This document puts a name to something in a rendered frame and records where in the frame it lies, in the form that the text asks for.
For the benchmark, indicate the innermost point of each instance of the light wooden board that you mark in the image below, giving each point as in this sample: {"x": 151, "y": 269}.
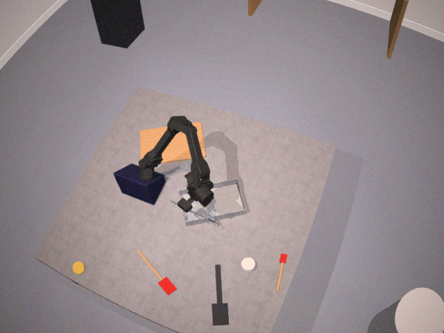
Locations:
{"x": 177, "y": 150}

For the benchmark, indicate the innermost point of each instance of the white round disc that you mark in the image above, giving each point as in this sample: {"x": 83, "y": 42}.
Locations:
{"x": 248, "y": 264}

